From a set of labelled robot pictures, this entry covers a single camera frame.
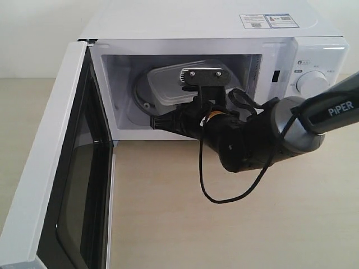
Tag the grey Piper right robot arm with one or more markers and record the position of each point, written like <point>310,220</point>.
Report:
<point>247,135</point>

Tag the upper white power knob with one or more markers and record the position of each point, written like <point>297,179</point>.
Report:
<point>312,83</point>

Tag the grey plastic food container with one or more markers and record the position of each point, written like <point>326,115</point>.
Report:
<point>166,86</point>

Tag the white Midea microwave oven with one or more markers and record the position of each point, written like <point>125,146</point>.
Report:
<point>151,57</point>

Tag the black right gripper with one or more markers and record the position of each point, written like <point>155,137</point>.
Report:
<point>208,121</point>

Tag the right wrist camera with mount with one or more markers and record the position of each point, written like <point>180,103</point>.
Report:
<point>209,83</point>

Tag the white microwave door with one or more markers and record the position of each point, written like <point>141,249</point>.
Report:
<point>61,212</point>

